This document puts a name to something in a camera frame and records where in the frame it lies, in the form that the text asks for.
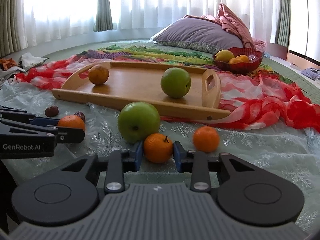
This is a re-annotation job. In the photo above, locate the green apple on tray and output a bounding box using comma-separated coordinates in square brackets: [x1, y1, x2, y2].
[161, 67, 191, 99]

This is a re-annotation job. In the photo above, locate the small orange mandarin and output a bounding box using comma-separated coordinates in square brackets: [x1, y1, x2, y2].
[57, 115, 86, 131]

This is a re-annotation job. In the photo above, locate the white crumpled paper bag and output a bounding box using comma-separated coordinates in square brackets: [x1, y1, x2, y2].
[18, 53, 48, 71]

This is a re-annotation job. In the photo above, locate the orange cloth at left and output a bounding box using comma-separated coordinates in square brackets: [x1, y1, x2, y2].
[0, 58, 18, 71]

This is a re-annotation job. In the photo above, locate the dull brown orange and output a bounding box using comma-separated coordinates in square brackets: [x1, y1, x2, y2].
[88, 64, 109, 85]

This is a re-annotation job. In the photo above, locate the dark red date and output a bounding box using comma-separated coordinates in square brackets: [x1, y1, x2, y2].
[74, 111, 86, 122]

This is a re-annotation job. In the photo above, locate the wrinkled red date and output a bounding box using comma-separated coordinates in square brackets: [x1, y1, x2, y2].
[44, 105, 59, 118]

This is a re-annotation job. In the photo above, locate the purple pillow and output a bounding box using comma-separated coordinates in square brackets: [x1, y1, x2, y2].
[150, 18, 243, 54]

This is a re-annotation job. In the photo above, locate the red glass fruit bowl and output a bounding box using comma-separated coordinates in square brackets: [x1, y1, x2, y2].
[213, 47, 263, 74]

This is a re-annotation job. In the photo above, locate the lavender cloth at right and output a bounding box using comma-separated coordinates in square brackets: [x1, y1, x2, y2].
[301, 67, 320, 81]

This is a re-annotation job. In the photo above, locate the small bright mandarin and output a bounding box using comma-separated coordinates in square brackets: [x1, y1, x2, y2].
[193, 126, 220, 153]

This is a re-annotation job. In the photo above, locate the green left curtain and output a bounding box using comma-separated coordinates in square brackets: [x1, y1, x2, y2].
[0, 0, 27, 57]

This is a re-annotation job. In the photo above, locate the green quilted bedspread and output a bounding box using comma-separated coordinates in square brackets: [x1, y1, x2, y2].
[0, 38, 320, 98]

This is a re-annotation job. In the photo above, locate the wooden bed frame edge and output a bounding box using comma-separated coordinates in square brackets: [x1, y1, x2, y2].
[266, 42, 319, 70]

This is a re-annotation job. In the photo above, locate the green apple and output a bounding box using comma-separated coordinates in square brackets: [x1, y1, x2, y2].
[161, 67, 191, 99]
[117, 101, 160, 144]

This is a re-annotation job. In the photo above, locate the colourful red floral scarf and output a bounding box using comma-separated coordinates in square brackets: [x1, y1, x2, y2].
[16, 44, 319, 131]

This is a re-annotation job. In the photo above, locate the pink crumpled blanket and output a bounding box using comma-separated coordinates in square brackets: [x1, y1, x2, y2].
[184, 3, 267, 53]

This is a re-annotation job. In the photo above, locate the green curtain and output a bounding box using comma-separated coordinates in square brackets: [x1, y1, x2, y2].
[94, 0, 113, 32]
[0, 0, 27, 57]
[275, 0, 291, 48]

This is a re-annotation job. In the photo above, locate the small mandarin with stem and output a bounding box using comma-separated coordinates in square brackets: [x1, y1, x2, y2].
[143, 133, 173, 164]

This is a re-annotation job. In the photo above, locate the green centre curtain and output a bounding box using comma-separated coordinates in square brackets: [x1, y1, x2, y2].
[94, 0, 113, 32]

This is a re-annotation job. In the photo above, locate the yellow mango in bowl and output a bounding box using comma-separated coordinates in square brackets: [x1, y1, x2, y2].
[214, 50, 235, 63]

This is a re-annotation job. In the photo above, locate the wooden serving tray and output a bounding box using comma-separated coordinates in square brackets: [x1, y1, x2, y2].
[52, 61, 230, 122]

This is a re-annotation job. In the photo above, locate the green right curtain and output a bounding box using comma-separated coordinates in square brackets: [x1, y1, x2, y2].
[275, 0, 291, 48]

